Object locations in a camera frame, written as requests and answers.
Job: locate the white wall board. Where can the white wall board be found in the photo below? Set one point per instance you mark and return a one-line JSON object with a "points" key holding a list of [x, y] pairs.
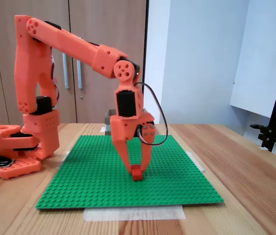
{"points": [[262, 73]]}

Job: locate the green lego baseplate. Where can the green lego baseplate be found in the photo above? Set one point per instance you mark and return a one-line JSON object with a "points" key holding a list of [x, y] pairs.
{"points": [[91, 186]]}

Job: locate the brown wooden cabinet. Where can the brown wooden cabinet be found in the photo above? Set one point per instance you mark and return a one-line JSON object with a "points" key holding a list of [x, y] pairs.
{"points": [[103, 24]]}

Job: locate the brown cardboard box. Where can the brown cardboard box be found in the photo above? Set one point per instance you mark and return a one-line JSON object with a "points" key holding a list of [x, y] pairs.
{"points": [[108, 122]]}

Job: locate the black camera stand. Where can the black camera stand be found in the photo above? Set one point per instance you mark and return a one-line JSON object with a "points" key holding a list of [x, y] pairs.
{"points": [[266, 137]]}

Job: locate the masking tape strip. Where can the masking tape strip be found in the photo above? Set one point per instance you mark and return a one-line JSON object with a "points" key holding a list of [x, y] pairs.
{"points": [[102, 129], [63, 160], [196, 162], [133, 213]]}

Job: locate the red lego block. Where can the red lego block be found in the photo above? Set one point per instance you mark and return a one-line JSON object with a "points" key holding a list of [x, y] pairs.
{"points": [[137, 175]]}

